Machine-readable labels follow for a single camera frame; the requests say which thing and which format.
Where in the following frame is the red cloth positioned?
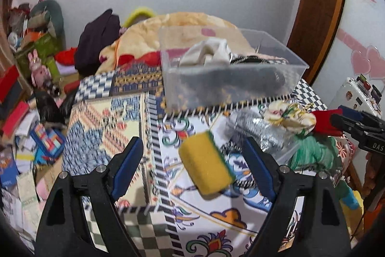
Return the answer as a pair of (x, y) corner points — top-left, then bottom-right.
(311, 109), (343, 137)

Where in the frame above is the yellow green sponge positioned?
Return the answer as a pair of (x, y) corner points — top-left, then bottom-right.
(178, 131), (235, 196)

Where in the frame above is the floral yellow white cloth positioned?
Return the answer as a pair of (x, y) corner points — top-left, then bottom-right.
(263, 100), (316, 136)

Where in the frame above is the green knitted cloth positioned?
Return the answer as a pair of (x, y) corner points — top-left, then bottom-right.
(288, 134), (347, 175)

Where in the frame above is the grey cloth in plastic bag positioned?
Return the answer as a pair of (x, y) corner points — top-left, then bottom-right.
(225, 110), (300, 165)

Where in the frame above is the colourful blue pencil case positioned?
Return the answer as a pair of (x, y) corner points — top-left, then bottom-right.
(31, 123), (65, 158)

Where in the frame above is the brown wooden door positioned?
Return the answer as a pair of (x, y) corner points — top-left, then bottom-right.
(288, 0), (345, 84)

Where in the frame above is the black gold patterned cloth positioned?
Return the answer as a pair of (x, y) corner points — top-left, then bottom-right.
(230, 54), (289, 65)

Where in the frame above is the black plastic bag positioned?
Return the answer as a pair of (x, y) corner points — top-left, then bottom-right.
(34, 89), (77, 128)

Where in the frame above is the patterned patchwork bed cover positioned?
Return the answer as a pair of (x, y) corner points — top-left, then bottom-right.
(61, 62), (356, 257)

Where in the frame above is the clear plastic storage bin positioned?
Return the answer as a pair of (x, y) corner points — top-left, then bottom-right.
(160, 29), (309, 113)

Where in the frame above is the pink bunny plush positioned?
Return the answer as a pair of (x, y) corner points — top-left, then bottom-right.
(27, 49), (51, 89)

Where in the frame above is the white sock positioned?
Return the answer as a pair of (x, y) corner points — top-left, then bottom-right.
(180, 38), (232, 67)

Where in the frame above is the red box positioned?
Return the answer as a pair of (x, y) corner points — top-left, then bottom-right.
(0, 65), (19, 103)

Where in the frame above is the green cardboard box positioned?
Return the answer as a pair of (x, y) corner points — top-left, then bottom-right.
(15, 33), (63, 79)

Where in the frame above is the beige fleece blanket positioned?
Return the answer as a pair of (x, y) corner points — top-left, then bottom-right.
(96, 12), (254, 74)

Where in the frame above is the dark purple garment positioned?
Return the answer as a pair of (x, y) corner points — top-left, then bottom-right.
(74, 8), (121, 77)

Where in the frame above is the grey green plush toy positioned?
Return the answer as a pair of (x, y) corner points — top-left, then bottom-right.
(27, 0), (64, 38)

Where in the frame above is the yellow plush ring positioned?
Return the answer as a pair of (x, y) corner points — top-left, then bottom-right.
(122, 7), (158, 28)

